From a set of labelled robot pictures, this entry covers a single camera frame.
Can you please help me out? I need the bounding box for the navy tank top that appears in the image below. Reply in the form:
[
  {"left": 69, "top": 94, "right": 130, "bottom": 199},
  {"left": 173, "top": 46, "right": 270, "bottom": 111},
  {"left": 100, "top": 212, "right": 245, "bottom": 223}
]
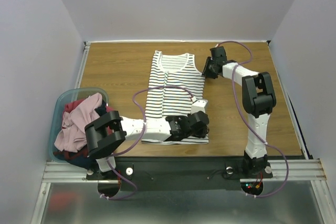
[{"left": 53, "top": 100, "right": 113, "bottom": 170}]

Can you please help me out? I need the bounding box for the blue translucent plastic bin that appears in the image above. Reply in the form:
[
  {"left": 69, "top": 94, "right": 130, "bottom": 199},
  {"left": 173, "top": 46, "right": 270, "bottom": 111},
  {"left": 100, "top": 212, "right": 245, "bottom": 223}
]
[{"left": 48, "top": 87, "right": 109, "bottom": 163}]

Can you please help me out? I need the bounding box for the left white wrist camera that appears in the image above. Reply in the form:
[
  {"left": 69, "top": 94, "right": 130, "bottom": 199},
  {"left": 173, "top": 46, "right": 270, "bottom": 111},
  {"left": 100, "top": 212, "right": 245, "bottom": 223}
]
[{"left": 190, "top": 97, "right": 208, "bottom": 114}]

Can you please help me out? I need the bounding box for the pink tank top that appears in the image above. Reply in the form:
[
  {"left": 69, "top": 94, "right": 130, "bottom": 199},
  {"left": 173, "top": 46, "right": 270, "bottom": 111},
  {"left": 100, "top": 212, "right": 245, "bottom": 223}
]
[{"left": 54, "top": 93, "right": 103, "bottom": 153}]

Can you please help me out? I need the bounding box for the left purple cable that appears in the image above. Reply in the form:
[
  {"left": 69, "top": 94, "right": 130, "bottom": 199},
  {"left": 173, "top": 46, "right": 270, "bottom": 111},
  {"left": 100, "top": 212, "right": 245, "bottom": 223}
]
[{"left": 99, "top": 85, "right": 196, "bottom": 200}]

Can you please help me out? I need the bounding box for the red tank top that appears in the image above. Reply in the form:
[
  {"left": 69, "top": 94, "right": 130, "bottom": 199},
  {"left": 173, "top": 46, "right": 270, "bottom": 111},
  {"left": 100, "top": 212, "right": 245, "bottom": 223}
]
[{"left": 63, "top": 99, "right": 88, "bottom": 114}]

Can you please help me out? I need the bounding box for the black white striped tank top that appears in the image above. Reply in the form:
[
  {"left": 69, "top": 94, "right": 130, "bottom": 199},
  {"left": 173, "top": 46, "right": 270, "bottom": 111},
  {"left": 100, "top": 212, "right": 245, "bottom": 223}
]
[{"left": 141, "top": 50, "right": 210, "bottom": 145}]

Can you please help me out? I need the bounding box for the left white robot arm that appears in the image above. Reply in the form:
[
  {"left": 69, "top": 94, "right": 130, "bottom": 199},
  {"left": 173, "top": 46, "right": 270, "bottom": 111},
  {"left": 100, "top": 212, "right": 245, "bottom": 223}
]
[{"left": 85, "top": 111, "right": 209, "bottom": 179}]

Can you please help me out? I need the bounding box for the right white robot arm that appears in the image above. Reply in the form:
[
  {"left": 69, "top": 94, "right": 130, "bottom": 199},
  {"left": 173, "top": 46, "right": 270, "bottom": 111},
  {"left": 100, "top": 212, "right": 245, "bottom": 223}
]
[{"left": 202, "top": 46, "right": 276, "bottom": 177}]

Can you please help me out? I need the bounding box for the aluminium frame rail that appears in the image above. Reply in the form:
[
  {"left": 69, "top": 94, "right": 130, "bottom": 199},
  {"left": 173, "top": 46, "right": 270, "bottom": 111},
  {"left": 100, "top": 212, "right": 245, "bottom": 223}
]
[{"left": 31, "top": 41, "right": 328, "bottom": 224}]

